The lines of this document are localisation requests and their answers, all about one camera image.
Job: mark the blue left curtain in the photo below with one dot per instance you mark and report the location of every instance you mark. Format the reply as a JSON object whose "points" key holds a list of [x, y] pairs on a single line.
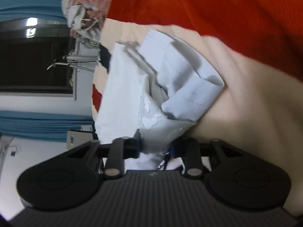
{"points": [[41, 126]]}

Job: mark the striped red black cream blanket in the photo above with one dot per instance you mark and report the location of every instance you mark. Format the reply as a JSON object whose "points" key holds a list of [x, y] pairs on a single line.
{"points": [[256, 47]]}

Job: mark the grey metal tripod stand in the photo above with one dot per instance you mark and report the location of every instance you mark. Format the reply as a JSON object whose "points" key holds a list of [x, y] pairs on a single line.
{"points": [[81, 51]]}

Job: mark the grey white garment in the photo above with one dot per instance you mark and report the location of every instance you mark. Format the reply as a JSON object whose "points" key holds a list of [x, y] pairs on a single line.
{"points": [[78, 20]]}

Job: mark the white shirt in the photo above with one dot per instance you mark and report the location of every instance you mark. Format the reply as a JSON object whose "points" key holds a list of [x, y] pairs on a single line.
{"points": [[159, 88]]}

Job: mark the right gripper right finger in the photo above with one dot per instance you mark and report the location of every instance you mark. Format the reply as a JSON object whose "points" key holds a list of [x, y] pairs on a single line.
{"points": [[188, 150]]}

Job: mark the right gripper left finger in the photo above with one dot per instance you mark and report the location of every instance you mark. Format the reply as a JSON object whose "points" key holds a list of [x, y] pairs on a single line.
{"points": [[119, 150]]}

